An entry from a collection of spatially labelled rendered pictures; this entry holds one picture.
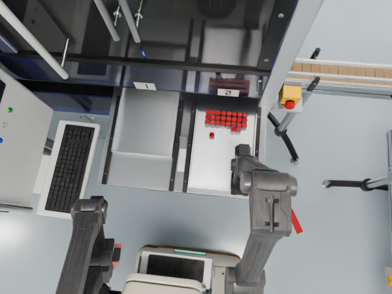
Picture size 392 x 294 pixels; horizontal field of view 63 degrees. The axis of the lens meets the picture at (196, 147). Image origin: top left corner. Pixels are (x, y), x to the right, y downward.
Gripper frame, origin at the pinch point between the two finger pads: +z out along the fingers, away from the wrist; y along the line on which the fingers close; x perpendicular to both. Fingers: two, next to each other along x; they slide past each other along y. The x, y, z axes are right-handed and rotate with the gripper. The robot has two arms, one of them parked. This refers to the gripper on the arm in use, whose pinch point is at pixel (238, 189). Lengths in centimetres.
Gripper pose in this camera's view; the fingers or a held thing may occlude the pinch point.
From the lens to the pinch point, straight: 128.7
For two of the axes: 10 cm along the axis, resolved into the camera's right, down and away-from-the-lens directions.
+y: 1.1, -8.9, 4.4
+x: -9.9, -0.8, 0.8
